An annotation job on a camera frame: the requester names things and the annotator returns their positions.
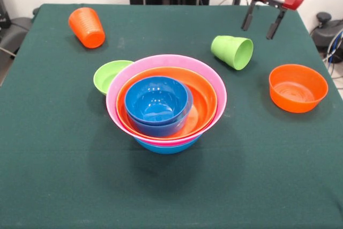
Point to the large orange bowl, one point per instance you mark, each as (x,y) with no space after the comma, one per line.
(203,97)

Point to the orange cup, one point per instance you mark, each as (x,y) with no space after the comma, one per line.
(88,28)

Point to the dark green tablecloth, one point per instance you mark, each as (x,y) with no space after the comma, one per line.
(67,159)

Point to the small green bowl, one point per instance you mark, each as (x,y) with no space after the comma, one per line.
(103,78)

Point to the grey wheeled base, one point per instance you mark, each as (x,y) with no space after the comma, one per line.
(16,30)
(327,33)

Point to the large blue bowl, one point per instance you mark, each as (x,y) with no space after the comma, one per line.
(166,150)

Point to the large pink bowl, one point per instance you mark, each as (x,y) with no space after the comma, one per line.
(171,60)

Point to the green cup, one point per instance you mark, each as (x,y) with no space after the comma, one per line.
(230,52)

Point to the small dark blue bowl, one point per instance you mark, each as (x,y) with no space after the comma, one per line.
(155,103)

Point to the black equipment box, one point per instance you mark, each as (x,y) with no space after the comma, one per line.
(4,14)

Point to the small orange bowl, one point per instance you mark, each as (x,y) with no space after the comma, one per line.
(294,103)

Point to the small light blue bowl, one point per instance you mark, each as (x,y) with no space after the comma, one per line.
(160,130)

